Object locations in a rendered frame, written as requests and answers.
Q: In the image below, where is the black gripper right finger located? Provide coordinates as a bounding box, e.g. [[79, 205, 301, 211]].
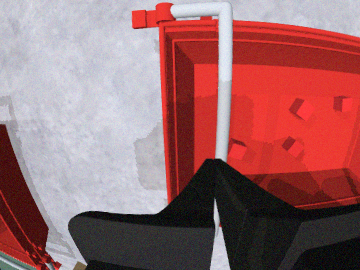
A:
[[214, 158, 360, 270]]

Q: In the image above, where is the tan box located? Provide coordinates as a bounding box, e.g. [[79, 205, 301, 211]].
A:
[[72, 261, 86, 270]]

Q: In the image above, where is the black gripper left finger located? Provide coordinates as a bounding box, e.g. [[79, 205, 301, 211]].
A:
[[67, 158, 216, 270]]

